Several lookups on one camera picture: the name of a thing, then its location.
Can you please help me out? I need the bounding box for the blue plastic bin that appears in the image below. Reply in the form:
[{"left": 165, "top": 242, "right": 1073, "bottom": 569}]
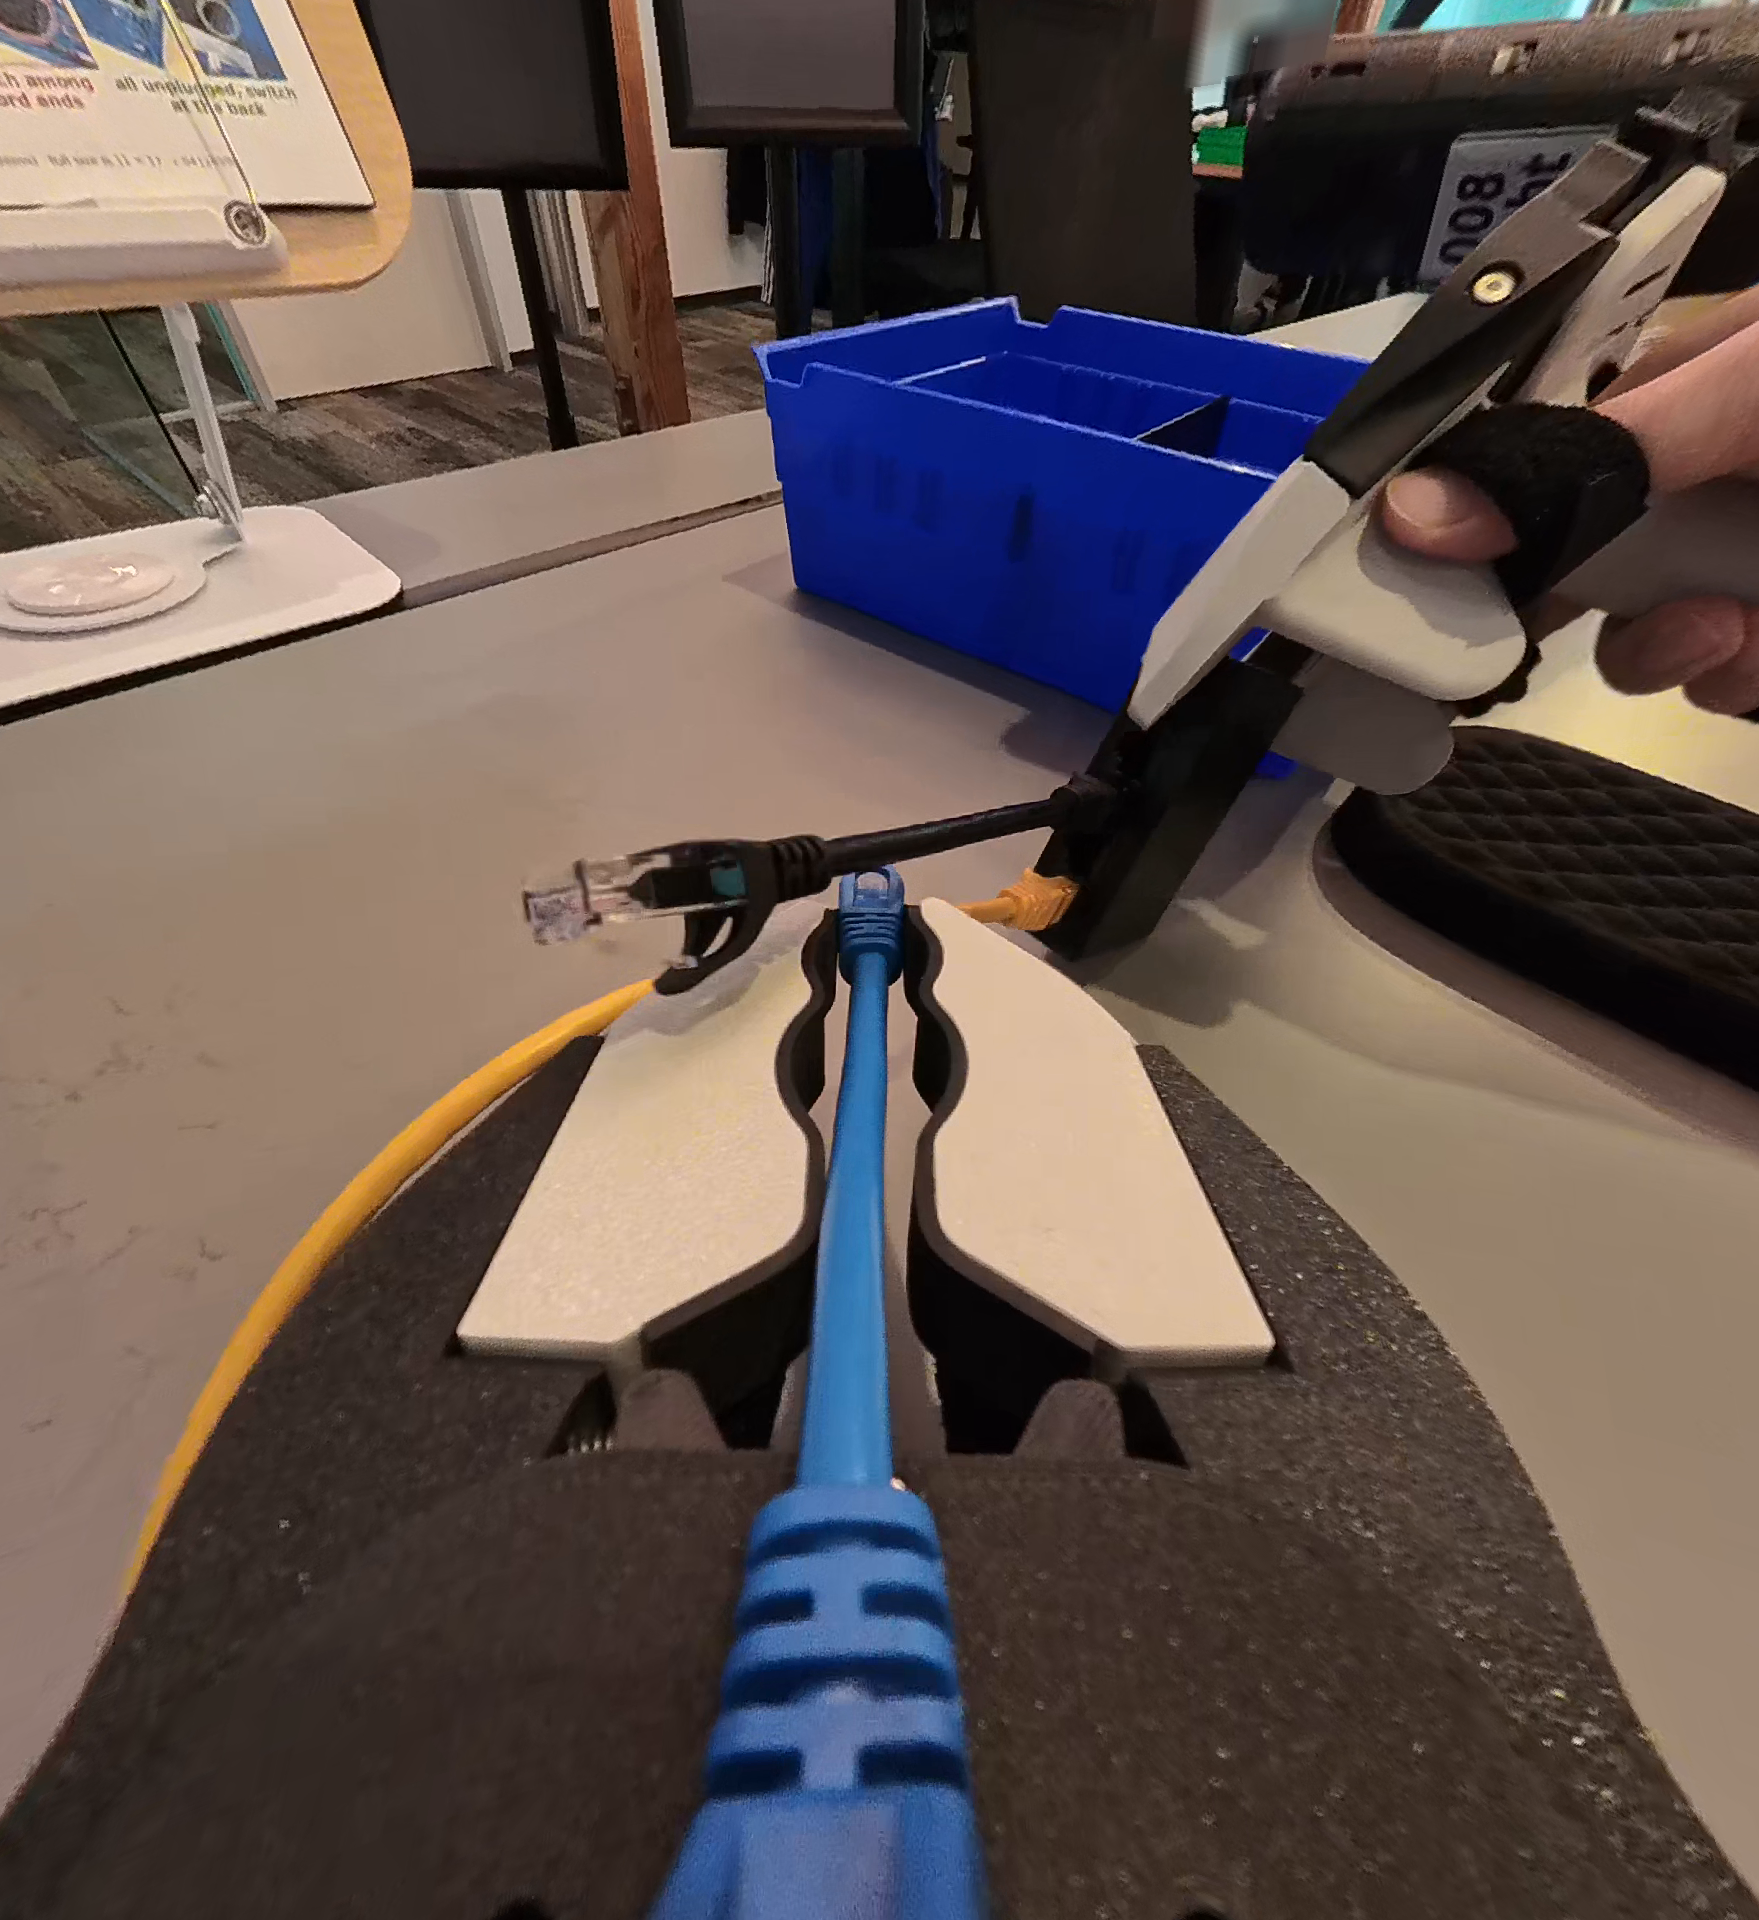
[{"left": 753, "top": 297, "right": 1379, "bottom": 787}]

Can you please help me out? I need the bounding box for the wooden pillar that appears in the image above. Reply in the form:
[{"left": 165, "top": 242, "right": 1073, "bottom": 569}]
[{"left": 586, "top": 0, "right": 696, "bottom": 440}]

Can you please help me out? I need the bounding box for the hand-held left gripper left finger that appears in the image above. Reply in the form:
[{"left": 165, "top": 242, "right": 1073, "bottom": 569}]
[{"left": 460, "top": 900, "right": 843, "bottom": 1367}]

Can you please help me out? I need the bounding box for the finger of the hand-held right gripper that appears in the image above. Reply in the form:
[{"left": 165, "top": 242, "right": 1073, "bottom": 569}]
[
  {"left": 1253, "top": 563, "right": 1544, "bottom": 794},
  {"left": 1129, "top": 474, "right": 1441, "bottom": 726}
]

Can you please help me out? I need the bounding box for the black ethernet cable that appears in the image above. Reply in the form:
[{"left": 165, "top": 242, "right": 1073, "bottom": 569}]
[{"left": 519, "top": 787, "right": 1127, "bottom": 997}]

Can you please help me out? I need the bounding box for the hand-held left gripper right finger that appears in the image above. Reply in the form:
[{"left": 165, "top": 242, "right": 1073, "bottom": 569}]
[{"left": 909, "top": 896, "right": 1287, "bottom": 1381}]

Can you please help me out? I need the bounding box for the white stand base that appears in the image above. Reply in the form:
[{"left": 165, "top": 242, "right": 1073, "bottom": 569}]
[{"left": 0, "top": 503, "right": 405, "bottom": 739}]

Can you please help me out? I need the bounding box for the black textured pad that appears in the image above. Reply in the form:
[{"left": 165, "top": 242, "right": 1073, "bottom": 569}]
[{"left": 1331, "top": 720, "right": 1759, "bottom": 1122}]

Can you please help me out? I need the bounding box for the blue ethernet cable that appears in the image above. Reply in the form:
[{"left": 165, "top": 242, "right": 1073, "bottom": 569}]
[{"left": 648, "top": 866, "right": 992, "bottom": 1920}]

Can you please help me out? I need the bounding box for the yellow ethernet cable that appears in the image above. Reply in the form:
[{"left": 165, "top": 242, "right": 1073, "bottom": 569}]
[{"left": 125, "top": 870, "right": 1081, "bottom": 1598}]

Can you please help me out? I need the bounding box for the black office chair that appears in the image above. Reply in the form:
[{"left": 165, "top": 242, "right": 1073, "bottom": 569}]
[{"left": 970, "top": 0, "right": 1203, "bottom": 326}]

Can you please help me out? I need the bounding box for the black network switch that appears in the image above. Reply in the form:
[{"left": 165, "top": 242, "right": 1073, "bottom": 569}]
[{"left": 1043, "top": 698, "right": 1279, "bottom": 962}]

